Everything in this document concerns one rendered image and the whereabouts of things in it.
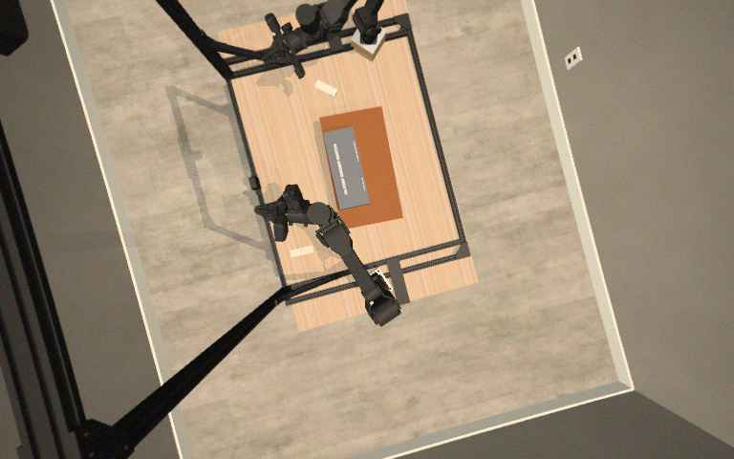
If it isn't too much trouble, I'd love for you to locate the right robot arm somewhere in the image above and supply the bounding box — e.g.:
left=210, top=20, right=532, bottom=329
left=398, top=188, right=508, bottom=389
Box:
left=283, top=184, right=401, bottom=327

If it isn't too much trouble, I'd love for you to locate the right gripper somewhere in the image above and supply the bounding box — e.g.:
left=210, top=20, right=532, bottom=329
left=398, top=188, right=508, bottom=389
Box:
left=254, top=195, right=311, bottom=242

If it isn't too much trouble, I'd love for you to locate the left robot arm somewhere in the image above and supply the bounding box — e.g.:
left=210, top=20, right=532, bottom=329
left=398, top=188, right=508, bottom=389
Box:
left=281, top=0, right=384, bottom=45

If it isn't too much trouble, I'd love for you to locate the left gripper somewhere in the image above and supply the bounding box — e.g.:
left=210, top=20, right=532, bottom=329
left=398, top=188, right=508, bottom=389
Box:
left=261, top=13, right=311, bottom=78

